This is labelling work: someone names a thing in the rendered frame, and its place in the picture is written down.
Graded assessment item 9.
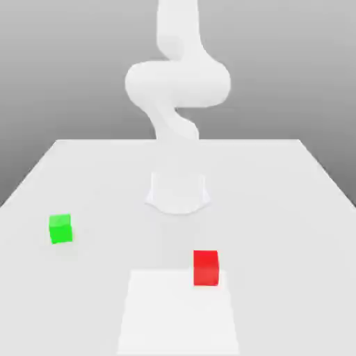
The small red cube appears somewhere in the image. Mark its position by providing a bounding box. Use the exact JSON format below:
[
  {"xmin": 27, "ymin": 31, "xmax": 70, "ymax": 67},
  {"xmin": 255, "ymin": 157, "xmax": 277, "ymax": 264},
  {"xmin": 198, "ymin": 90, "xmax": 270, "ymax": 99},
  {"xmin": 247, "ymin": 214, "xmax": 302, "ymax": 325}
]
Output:
[{"xmin": 193, "ymin": 250, "xmax": 220, "ymax": 287}]

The small green cube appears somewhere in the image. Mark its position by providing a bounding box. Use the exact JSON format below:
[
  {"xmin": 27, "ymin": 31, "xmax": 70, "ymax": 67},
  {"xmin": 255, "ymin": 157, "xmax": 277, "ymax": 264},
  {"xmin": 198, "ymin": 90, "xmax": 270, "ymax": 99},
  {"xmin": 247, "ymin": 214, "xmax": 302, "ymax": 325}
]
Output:
[{"xmin": 48, "ymin": 213, "xmax": 74, "ymax": 245}]

